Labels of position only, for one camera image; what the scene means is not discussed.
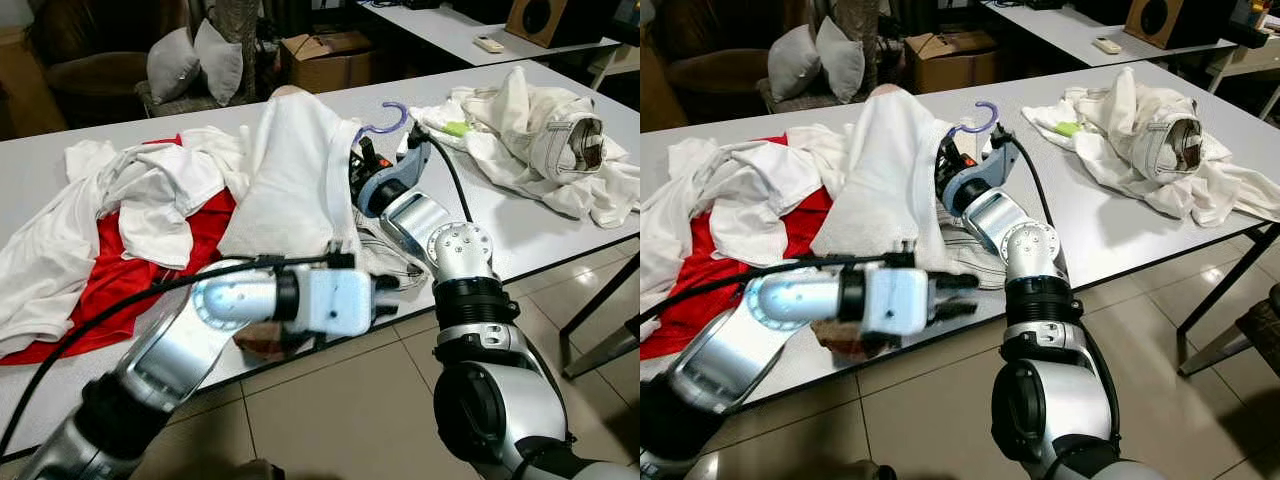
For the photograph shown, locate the white jacket grey seams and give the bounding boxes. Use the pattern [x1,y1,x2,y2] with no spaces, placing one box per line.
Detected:
[935,215,1013,291]
[335,215,431,293]

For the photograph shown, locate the white shirt tan sleeves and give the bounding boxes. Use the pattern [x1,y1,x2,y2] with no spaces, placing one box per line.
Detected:
[218,85,366,359]
[815,83,956,359]

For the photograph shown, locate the brown cardboard box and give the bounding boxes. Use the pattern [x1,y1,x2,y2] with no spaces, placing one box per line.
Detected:
[905,32,1002,94]
[280,32,377,94]

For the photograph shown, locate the white table black legs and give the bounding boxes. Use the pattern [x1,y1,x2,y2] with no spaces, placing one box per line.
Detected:
[640,60,1280,421]
[0,60,641,466]

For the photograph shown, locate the grey pillow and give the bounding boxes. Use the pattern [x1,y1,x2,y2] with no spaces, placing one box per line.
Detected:
[815,15,867,102]
[768,25,824,102]
[147,27,202,107]
[193,18,245,107]

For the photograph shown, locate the white desk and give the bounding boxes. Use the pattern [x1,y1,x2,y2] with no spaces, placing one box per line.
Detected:
[980,0,1241,70]
[355,0,621,67]

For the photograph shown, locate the cream jacket dark collar lining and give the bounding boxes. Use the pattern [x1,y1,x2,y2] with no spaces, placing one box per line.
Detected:
[1023,65,1280,227]
[410,65,641,230]

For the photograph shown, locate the grey woven chair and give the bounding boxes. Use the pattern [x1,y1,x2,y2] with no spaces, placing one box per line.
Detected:
[135,80,266,120]
[757,78,886,115]

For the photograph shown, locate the wooden speaker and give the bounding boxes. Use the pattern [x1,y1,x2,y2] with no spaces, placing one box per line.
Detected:
[1125,0,1207,50]
[505,0,582,50]

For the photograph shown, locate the plain white shirt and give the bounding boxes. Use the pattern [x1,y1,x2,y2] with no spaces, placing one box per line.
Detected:
[640,125,851,331]
[0,125,252,357]

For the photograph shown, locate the dark brown armchair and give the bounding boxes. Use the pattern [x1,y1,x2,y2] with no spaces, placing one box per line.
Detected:
[655,0,811,122]
[30,0,191,126]

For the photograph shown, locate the brown wooden cabinet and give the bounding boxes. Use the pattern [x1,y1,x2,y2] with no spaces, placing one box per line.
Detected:
[0,25,66,142]
[640,50,667,132]

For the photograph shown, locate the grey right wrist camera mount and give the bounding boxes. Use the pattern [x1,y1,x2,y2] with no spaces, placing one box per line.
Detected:
[944,125,1020,217]
[357,125,434,217]

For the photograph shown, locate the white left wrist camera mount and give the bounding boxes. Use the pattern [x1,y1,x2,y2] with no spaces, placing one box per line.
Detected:
[861,264,937,337]
[299,267,377,337]

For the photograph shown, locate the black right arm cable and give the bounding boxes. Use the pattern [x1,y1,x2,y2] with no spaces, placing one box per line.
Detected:
[420,130,477,224]
[1000,130,1123,443]

